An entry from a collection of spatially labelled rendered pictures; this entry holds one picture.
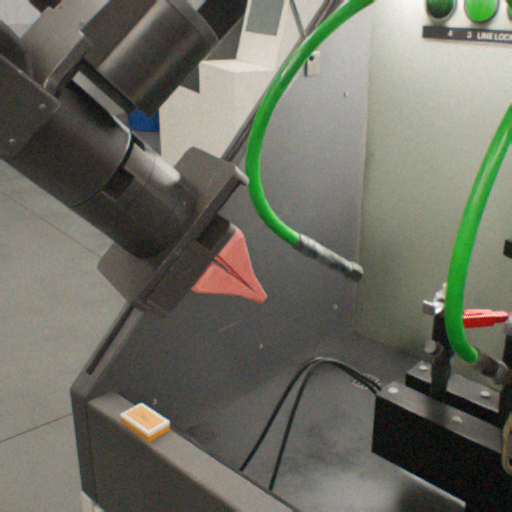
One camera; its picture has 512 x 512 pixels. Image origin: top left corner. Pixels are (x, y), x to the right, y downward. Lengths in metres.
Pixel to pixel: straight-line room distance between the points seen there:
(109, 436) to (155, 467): 0.08
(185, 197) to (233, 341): 0.59
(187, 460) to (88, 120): 0.45
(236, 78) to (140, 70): 3.07
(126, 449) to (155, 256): 0.42
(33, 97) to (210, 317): 0.63
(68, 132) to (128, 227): 0.07
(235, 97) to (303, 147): 2.47
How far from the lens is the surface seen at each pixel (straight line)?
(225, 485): 0.70
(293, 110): 0.95
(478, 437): 0.74
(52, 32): 0.37
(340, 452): 0.94
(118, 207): 0.38
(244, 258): 0.43
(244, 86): 3.45
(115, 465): 0.84
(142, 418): 0.77
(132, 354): 0.85
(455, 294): 0.54
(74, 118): 0.36
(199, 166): 0.43
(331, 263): 0.73
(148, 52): 0.36
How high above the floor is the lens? 1.41
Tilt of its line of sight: 22 degrees down
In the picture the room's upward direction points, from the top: straight up
